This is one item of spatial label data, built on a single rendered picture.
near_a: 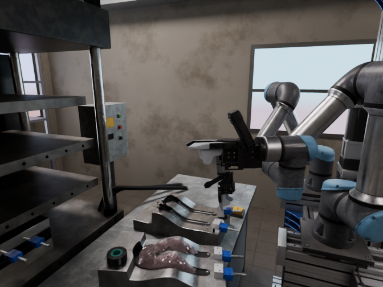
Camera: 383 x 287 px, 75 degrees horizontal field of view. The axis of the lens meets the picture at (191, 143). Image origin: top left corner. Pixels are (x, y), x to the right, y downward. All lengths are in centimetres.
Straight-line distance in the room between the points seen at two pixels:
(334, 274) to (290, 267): 15
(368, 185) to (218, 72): 255
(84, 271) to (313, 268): 96
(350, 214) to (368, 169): 16
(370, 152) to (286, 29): 241
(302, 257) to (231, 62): 248
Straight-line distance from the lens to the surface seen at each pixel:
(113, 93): 394
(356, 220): 94
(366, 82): 89
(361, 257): 111
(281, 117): 130
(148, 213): 156
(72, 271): 136
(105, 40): 156
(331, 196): 103
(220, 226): 135
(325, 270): 117
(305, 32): 315
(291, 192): 78
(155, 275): 111
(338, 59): 313
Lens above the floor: 163
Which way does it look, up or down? 14 degrees down
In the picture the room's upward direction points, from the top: straight up
